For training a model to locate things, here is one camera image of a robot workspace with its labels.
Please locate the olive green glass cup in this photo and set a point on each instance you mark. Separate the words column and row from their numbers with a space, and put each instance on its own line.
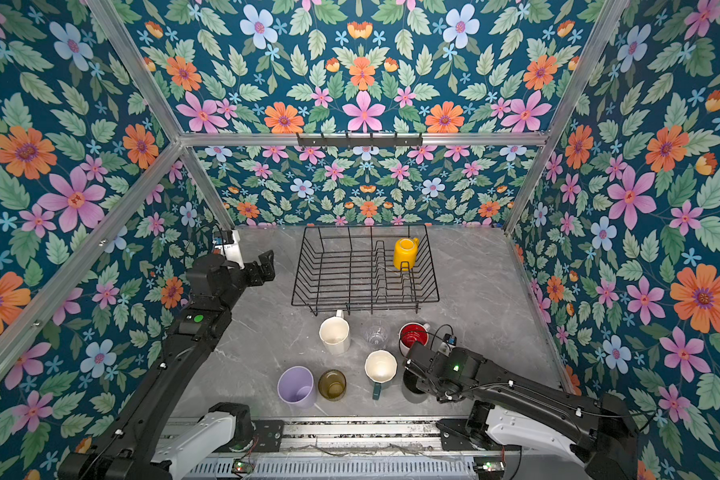
column 332, row 385

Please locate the lilac plastic cup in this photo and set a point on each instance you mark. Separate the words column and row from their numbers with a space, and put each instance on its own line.
column 297, row 387

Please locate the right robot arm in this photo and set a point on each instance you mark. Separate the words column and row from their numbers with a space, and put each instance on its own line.
column 509, row 410

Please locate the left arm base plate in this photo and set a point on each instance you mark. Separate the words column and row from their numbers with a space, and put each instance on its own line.
column 266, row 437

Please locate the yellow mug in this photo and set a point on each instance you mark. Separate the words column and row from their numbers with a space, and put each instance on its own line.
column 405, row 254

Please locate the cream mug green handle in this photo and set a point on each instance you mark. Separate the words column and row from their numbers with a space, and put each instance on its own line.
column 381, row 368

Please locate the black wall hook rail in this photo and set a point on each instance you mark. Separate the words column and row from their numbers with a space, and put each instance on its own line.
column 349, row 141

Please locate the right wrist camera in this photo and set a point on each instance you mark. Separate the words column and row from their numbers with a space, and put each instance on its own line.
column 446, row 335

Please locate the clear glass cup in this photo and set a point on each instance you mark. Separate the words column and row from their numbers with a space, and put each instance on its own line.
column 377, row 336

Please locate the black wire dish rack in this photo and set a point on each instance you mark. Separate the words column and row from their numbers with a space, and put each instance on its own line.
column 350, row 268

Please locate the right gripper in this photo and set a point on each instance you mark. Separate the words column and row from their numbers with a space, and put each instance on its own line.
column 421, row 386

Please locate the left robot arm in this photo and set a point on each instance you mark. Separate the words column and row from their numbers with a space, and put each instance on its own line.
column 129, row 447

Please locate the black mug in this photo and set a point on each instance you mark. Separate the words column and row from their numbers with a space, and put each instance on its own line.
column 410, row 388

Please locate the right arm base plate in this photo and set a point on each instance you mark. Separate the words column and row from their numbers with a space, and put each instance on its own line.
column 455, row 436

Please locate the cream mug with handle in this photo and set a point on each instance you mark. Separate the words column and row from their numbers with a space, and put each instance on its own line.
column 334, row 333

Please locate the red interior white mug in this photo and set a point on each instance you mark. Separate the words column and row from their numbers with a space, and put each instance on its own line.
column 412, row 333

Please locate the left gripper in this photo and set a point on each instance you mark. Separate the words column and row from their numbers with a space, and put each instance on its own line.
column 266, row 267

